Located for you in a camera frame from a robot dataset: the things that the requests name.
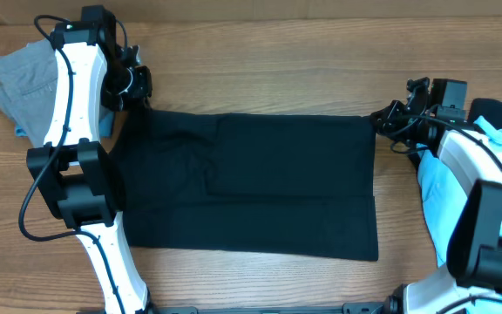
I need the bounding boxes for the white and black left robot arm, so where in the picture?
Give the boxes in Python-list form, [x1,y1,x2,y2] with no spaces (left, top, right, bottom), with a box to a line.
[18,5,153,313]

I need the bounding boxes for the black t-shirt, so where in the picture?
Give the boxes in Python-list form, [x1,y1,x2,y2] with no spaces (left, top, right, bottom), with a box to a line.
[111,110,378,261]

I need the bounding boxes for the folded grey trousers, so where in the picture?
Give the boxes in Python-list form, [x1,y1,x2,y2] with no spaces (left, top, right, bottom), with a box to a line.
[0,40,58,147]

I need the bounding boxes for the folded blue garment under trousers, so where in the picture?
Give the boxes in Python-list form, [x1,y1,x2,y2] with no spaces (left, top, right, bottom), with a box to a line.
[14,113,115,138]

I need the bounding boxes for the light blue t-shirt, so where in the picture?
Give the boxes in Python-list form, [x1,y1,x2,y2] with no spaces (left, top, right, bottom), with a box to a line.
[417,116,502,266]

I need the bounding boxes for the dark garment under blue shirt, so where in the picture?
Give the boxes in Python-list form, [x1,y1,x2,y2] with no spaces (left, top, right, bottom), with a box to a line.
[407,98,502,169]

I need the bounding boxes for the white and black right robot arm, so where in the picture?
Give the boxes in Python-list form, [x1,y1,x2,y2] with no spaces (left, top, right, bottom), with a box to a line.
[370,78,502,313]

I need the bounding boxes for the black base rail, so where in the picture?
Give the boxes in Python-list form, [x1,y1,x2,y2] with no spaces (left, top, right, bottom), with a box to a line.
[153,302,383,314]

